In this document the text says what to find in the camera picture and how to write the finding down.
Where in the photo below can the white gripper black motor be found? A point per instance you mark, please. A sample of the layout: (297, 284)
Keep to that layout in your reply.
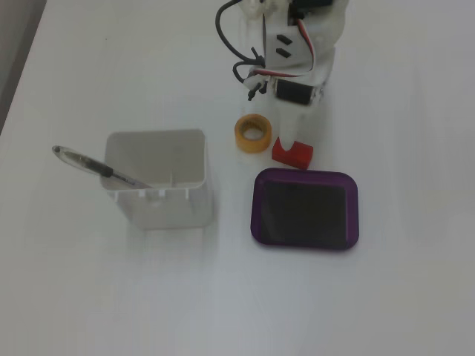
(294, 93)

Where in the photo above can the red cube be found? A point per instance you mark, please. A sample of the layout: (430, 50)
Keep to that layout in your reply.
(297, 155)

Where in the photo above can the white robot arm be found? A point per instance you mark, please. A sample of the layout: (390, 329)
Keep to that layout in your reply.
(326, 18)

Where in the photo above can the white plastic box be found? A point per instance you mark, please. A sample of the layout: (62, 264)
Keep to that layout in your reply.
(163, 185)

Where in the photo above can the yellow tape roll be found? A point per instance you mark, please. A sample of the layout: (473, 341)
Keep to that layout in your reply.
(253, 132)

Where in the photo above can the purple tray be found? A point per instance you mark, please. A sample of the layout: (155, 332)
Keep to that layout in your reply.
(305, 210)

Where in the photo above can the black clear pen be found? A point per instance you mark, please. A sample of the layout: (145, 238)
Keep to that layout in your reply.
(92, 164)

